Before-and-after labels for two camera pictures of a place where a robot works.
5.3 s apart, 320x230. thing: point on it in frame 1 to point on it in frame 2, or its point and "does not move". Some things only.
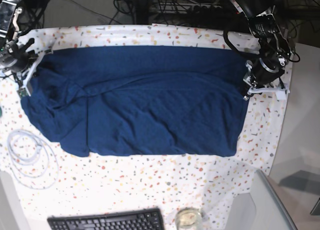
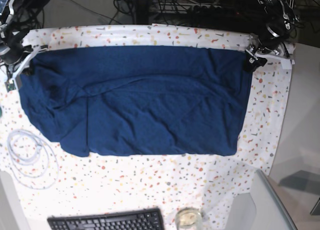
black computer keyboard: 147,219 does not move
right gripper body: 263,75 to 283,51
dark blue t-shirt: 138,100 does not move
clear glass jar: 189,218 does not move
